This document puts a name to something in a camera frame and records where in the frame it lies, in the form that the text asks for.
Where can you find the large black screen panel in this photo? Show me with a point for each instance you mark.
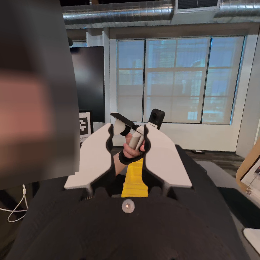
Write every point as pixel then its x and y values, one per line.
pixel 89 81

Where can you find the large paned window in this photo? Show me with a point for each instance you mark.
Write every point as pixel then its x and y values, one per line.
pixel 182 81

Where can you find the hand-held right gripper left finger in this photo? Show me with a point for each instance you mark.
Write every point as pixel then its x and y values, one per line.
pixel 91 162

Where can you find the yellow plastic bin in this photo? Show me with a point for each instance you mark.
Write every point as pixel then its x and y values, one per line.
pixel 134 182

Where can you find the black flat mat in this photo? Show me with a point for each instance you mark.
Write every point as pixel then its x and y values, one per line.
pixel 239 205

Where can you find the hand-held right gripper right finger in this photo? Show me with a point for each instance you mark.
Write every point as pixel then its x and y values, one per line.
pixel 164 162

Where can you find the person's left hand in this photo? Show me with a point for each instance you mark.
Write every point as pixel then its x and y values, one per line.
pixel 130 152

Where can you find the instruction poster on wooden board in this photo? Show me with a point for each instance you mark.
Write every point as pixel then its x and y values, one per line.
pixel 245 162

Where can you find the white air vent grille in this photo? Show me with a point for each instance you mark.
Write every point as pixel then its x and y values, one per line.
pixel 197 4

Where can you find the black white marker sign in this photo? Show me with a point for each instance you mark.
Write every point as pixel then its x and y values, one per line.
pixel 84 126

